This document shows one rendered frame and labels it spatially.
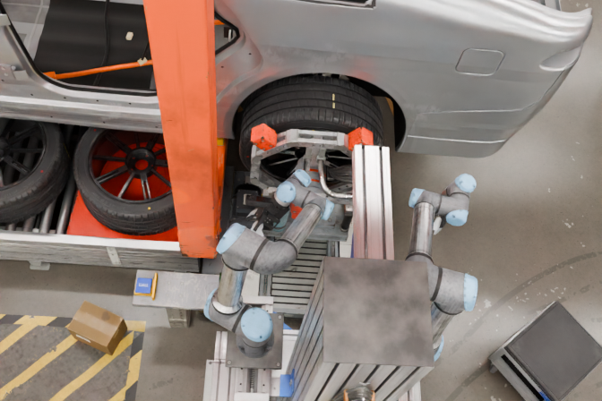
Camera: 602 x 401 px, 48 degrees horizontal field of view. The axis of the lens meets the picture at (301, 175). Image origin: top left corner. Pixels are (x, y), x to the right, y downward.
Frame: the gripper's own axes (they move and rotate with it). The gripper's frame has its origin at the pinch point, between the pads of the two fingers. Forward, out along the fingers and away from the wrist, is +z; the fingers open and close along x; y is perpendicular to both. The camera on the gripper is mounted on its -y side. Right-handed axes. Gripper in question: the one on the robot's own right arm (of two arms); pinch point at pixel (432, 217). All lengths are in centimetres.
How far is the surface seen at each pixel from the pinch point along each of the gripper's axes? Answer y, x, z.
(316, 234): 20, -28, 87
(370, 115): 22, -47, -5
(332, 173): 38.9, -23.6, 6.3
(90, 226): 137, -38, 99
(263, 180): 61, -35, 38
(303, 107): 53, -47, -7
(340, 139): 38, -33, -6
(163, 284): 104, 2, 73
